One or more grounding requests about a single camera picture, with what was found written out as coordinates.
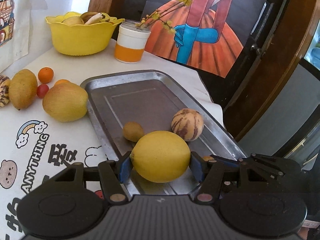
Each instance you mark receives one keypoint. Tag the brown round pear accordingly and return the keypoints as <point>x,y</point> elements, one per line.
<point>22,89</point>

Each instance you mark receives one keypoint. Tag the white orange cup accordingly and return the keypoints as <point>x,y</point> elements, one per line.
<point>131,41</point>

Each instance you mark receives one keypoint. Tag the yellow flower sprig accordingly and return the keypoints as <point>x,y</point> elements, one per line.
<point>159,16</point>

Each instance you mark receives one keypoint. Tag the dark striped pepino melon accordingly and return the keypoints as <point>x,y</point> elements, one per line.
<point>4,90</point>

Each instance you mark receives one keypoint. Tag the silver metal tray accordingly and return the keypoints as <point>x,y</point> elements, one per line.
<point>150,98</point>

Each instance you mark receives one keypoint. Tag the small brown kiwi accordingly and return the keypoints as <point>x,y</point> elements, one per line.
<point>133,131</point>

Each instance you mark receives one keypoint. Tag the white printed tablecloth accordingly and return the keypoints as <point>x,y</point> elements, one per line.
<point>35,146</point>

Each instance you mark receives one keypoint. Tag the large yellow lemon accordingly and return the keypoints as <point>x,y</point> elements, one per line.
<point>160,156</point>

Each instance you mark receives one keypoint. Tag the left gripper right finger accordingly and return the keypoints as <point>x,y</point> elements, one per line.
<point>209,174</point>

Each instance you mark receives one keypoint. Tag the red cherry tomato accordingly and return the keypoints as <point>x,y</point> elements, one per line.
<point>42,90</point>

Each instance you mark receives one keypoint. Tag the small orange tangerine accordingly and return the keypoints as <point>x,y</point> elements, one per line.
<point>61,81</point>
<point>45,75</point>

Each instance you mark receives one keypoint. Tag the coloured houses drawing sheet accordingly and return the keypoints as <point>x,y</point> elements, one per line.
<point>15,28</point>

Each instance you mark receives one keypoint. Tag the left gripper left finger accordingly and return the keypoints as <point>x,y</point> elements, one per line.
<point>112,175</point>

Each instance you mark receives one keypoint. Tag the yellow green mango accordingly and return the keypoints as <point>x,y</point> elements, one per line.
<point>66,102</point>

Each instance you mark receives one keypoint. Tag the yellow plastic bowl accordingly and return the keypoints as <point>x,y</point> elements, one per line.
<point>76,34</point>

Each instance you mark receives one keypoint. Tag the girl in orange dress poster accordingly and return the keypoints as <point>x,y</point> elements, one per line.
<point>210,34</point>

